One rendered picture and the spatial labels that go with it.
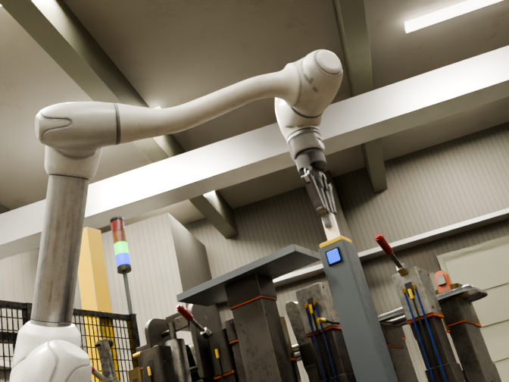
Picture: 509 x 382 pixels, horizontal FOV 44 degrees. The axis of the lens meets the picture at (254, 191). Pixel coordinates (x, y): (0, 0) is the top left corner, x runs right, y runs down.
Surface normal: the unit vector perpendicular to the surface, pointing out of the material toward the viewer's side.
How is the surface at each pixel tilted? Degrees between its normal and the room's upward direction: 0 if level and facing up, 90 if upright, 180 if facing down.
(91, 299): 90
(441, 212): 90
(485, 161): 90
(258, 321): 90
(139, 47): 180
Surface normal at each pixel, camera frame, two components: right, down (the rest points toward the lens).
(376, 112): -0.24, -0.36
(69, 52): 0.22, 0.88
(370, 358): -0.54, -0.24
